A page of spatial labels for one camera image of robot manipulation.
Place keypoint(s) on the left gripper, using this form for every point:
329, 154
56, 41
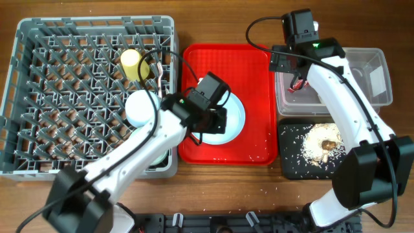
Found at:
220, 126

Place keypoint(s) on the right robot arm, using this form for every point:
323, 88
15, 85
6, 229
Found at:
377, 164

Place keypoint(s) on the red plastic serving tray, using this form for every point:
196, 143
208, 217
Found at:
245, 70

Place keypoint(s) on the small green saucer bowl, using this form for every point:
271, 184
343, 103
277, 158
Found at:
139, 108

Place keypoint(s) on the white plastic fork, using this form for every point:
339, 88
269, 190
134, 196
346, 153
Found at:
159, 80

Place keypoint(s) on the clear plastic storage bin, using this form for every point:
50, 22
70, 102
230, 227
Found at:
368, 67

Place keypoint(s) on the grey plastic dishwasher rack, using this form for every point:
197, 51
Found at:
65, 92

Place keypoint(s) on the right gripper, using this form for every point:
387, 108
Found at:
278, 63

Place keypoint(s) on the red snack wrapper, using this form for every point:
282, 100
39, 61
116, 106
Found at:
297, 85

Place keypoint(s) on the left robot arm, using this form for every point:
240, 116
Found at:
87, 200

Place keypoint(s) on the green food bowl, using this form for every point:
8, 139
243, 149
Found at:
159, 159

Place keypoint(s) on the black plastic tray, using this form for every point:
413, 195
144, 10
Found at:
296, 164

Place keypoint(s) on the light blue plate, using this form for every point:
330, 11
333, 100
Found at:
235, 122

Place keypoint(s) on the rice and mushroom leftovers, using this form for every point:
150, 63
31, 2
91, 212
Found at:
322, 144

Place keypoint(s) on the yellow plastic cup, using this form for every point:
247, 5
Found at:
130, 59

